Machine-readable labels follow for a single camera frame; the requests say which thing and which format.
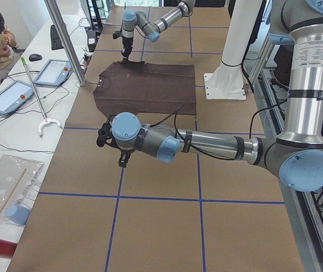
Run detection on clear plastic bag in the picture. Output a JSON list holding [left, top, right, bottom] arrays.
[[0, 155, 44, 226]]

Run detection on dark brown t-shirt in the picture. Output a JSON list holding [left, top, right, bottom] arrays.
[[93, 62, 196, 117]]

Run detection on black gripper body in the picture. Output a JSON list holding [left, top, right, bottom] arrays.
[[119, 149, 131, 161], [121, 36, 134, 57]]

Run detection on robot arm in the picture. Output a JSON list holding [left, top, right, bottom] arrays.
[[110, 1, 323, 192], [113, 1, 196, 63]]

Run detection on black keyboard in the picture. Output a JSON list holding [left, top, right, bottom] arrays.
[[50, 25, 63, 50]]

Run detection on teach pendant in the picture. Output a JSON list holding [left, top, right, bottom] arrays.
[[0, 80, 34, 114], [33, 59, 73, 87]]

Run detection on black electronics box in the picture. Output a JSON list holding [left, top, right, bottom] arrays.
[[86, 29, 97, 52]]

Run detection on light blue cup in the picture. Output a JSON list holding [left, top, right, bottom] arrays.
[[5, 205, 31, 226]]

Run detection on white camera mast base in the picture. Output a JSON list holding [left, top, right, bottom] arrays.
[[204, 0, 263, 100]]

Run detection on far teach pendant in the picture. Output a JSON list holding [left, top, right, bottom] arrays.
[[33, 59, 73, 87]]

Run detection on reacher grabber tool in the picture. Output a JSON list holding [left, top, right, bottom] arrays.
[[20, 57, 62, 138]]

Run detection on near teach pendant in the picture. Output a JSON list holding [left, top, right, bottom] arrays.
[[0, 80, 34, 114]]

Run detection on wooden stick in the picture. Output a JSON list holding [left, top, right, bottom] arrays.
[[0, 168, 27, 215]]

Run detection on aluminium frame post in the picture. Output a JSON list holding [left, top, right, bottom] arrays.
[[44, 0, 86, 86]]

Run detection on black computer mouse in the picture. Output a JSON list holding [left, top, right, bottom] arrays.
[[28, 53, 43, 62]]

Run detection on blue tape grid lines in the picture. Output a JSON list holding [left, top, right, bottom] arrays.
[[38, 5, 286, 272]]

